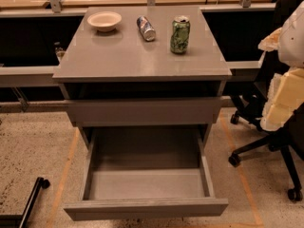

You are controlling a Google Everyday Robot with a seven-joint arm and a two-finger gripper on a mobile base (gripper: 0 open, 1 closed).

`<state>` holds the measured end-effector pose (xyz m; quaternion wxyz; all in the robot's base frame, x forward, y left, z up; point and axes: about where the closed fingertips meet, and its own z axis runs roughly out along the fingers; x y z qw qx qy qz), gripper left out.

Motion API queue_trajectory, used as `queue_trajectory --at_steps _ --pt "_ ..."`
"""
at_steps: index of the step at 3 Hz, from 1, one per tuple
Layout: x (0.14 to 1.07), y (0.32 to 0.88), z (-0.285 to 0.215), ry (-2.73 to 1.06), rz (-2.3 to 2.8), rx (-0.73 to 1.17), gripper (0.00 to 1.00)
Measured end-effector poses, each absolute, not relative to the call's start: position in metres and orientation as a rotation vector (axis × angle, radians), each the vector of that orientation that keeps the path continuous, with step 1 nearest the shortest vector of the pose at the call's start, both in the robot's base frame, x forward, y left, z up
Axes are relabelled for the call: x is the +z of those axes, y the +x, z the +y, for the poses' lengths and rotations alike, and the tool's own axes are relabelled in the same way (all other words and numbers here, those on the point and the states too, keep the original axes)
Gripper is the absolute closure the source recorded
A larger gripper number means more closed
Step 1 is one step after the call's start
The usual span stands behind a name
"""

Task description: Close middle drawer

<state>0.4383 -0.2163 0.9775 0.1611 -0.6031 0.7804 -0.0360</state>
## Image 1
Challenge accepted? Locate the white paper bowl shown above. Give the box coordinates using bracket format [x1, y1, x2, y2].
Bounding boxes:
[87, 11, 122, 32]

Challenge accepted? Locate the black wheeled stand base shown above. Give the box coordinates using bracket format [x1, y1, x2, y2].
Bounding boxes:
[0, 177, 50, 228]

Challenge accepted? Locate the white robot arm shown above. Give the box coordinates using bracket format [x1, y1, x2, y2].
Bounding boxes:
[258, 2, 304, 131]

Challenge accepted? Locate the long grey desk frame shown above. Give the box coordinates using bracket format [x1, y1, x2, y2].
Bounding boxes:
[0, 2, 277, 112]

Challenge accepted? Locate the black office chair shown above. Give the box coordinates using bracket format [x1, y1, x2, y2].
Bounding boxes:
[229, 0, 304, 201]

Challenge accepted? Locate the crushed green soda can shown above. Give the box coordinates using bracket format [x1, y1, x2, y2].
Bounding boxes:
[170, 15, 191, 54]

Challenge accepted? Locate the grey top drawer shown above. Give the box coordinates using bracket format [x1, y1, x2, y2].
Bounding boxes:
[67, 97, 221, 126]

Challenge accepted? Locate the blue silver soda can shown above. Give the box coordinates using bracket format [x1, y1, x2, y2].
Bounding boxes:
[137, 16, 156, 42]

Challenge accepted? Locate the grey drawer cabinet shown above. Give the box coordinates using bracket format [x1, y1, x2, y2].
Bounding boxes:
[53, 6, 231, 143]

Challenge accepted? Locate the grey drawer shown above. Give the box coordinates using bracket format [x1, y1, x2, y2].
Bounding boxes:
[67, 97, 221, 126]
[64, 125, 228, 221]

